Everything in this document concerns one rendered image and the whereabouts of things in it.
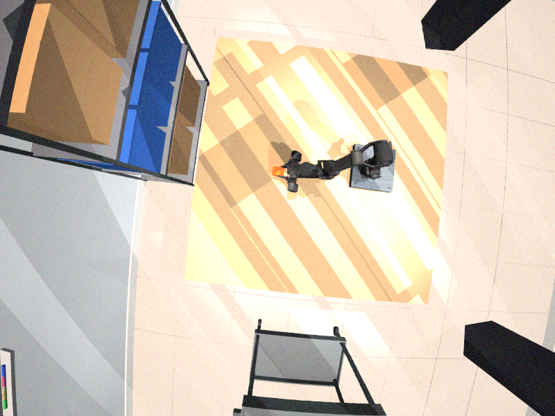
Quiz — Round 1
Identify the orange block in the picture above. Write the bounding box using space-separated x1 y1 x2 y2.
272 166 284 177

